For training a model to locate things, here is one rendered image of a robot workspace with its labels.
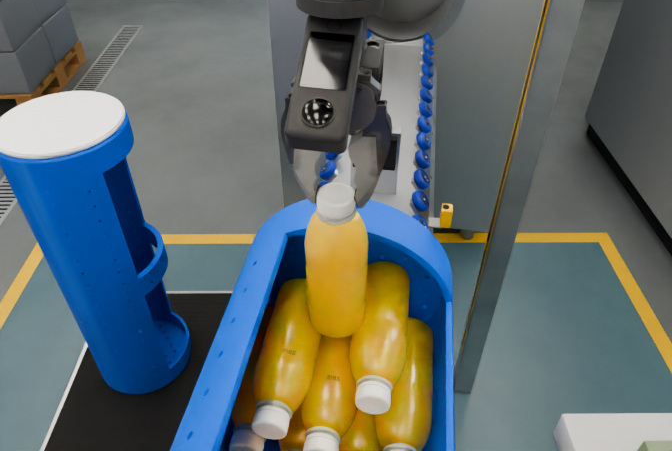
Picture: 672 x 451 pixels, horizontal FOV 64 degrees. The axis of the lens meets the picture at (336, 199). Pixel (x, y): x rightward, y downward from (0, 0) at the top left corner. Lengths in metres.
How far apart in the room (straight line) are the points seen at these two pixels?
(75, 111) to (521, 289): 1.74
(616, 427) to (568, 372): 1.50
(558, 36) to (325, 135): 0.82
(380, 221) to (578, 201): 2.26
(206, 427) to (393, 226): 0.30
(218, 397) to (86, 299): 1.02
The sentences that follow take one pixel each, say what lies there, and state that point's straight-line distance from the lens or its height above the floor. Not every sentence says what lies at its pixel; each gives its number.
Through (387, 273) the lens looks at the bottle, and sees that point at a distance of 0.71.
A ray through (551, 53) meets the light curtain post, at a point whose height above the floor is 1.21.
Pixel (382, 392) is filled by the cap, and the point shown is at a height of 1.12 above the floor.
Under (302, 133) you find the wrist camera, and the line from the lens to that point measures 0.39.
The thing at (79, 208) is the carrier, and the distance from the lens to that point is 1.31.
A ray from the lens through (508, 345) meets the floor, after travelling 2.13.
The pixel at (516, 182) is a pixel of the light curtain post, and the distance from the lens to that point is 1.32.
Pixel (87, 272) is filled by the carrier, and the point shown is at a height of 0.70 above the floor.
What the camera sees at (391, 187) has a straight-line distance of 1.16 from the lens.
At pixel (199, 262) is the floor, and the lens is 2.37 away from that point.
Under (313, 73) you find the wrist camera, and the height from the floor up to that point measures 1.47.
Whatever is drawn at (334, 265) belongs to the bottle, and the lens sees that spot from 0.55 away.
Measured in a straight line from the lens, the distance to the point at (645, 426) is 0.65.
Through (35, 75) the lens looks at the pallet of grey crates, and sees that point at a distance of 3.73.
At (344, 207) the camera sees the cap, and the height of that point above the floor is 1.32.
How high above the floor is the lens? 1.65
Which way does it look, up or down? 39 degrees down
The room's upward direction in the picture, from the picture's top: straight up
